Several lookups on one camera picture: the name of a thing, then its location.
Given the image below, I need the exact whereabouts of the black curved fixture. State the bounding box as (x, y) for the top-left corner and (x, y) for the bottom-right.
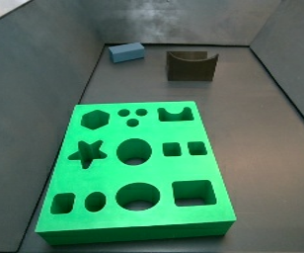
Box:
(166, 51), (219, 81)

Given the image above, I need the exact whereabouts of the green foam shape board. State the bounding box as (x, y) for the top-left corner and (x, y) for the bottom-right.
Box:
(36, 101), (237, 245)

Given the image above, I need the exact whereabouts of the blue rectangular block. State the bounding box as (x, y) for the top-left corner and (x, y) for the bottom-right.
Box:
(108, 42), (146, 63)

